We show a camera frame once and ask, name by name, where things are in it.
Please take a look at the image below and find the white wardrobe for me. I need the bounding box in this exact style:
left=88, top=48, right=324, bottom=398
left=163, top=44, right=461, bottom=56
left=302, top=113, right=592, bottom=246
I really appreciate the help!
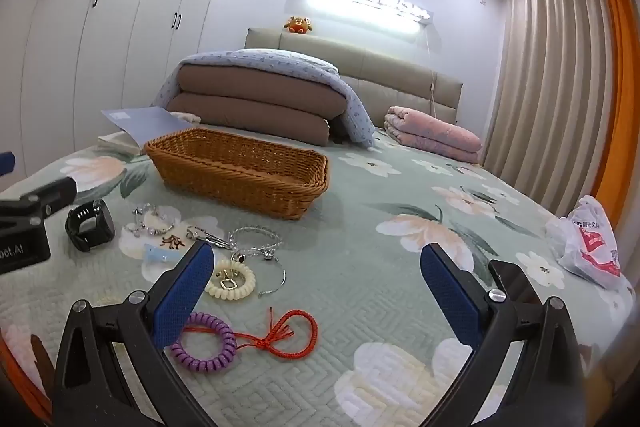
left=0, top=0, right=242, bottom=190

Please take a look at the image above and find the silver metal key clasp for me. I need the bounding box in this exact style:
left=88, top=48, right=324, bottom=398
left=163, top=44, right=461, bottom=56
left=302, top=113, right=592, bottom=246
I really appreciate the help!
left=186, top=226, right=232, bottom=250

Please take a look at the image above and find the brown wicker basket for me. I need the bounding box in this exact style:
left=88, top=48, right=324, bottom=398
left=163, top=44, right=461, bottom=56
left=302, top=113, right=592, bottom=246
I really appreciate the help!
left=144, top=128, right=330, bottom=221

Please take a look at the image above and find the red braided cord bracelet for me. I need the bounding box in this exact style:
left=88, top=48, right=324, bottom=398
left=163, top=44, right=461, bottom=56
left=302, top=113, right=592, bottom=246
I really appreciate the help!
left=182, top=311, right=319, bottom=354

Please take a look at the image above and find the orange plush toy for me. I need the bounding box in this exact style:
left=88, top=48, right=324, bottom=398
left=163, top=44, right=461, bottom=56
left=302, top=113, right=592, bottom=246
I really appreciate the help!
left=284, top=16, right=314, bottom=36

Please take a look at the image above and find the green floral bedspread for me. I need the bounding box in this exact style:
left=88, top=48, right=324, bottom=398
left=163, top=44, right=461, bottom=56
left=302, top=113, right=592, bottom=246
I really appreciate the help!
left=0, top=127, right=640, bottom=427

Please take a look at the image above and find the light blue folder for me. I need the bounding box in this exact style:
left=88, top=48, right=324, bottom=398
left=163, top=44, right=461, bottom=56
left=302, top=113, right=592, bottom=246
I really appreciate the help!
left=101, top=107, right=202, bottom=146

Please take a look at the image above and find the thin silver bangle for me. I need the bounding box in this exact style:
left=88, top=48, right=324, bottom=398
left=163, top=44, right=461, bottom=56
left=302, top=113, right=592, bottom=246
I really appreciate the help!
left=240, top=247, right=287, bottom=298

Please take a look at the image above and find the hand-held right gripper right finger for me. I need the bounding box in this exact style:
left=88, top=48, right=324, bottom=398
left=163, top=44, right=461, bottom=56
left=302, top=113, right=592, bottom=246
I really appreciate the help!
left=420, top=243, right=588, bottom=427

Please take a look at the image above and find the purple spiral hair tie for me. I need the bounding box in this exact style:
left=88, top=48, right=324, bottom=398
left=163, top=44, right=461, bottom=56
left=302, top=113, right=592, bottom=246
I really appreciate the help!
left=171, top=312, right=237, bottom=371

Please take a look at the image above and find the white folded cloth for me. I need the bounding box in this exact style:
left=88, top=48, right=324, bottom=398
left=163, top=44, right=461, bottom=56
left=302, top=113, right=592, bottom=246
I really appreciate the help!
left=97, top=132, right=149, bottom=156

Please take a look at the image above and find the folded pink blanket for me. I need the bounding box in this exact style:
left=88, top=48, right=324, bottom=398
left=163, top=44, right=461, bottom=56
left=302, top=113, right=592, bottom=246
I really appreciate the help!
left=384, top=106, right=483, bottom=165

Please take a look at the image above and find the black wrist watch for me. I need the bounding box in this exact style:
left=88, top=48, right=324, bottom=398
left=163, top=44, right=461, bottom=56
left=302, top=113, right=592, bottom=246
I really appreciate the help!
left=66, top=199, right=116, bottom=253

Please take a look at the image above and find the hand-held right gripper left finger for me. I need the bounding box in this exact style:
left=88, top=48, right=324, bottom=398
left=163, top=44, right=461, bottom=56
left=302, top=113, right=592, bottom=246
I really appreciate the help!
left=50, top=239, right=221, bottom=427

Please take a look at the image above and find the folded brown quilt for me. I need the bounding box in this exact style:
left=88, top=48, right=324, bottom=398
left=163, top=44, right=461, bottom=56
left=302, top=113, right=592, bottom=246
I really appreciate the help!
left=166, top=63, right=351, bottom=146

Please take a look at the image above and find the blue floral blanket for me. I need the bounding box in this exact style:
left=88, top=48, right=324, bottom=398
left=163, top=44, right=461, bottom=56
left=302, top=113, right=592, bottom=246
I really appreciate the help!
left=151, top=48, right=377, bottom=148

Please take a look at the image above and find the beige pleated curtain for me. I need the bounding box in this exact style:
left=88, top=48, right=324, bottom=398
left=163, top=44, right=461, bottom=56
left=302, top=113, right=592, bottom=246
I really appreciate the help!
left=482, top=0, right=619, bottom=204

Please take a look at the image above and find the cream spiral hair tie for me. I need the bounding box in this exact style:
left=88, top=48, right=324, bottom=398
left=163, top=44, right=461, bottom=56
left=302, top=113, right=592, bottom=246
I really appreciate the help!
left=205, top=258, right=256, bottom=301

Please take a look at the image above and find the beige padded headboard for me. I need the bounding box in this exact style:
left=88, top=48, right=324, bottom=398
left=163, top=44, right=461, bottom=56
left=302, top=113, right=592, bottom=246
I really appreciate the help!
left=244, top=27, right=465, bottom=128

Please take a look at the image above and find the clear crystal bead bracelet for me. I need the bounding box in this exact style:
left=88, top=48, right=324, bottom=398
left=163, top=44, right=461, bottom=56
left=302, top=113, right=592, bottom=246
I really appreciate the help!
left=227, top=226, right=282, bottom=258

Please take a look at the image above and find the light blue hair clip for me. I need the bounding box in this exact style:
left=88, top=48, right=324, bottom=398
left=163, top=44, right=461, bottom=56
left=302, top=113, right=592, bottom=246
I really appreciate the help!
left=144, top=243, right=187, bottom=269

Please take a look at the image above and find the hanging white cable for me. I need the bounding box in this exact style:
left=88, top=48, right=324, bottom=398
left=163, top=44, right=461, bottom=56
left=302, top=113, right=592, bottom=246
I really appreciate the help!
left=426, top=27, right=442, bottom=118

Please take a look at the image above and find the bright wall light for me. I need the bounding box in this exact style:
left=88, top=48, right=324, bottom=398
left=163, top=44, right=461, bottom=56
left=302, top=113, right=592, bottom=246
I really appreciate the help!
left=299, top=0, right=434, bottom=28

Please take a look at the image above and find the orange curtain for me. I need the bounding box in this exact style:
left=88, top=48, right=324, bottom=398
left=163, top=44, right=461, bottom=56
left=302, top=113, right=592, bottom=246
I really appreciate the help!
left=592, top=0, right=640, bottom=234

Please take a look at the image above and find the white red plastic bag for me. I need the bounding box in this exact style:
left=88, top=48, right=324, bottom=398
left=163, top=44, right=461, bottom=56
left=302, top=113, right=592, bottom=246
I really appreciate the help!
left=545, top=195, right=626, bottom=291

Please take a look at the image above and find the silver charm bead bracelet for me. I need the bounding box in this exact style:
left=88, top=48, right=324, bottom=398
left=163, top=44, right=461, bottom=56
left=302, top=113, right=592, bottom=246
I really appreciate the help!
left=131, top=203, right=181, bottom=237

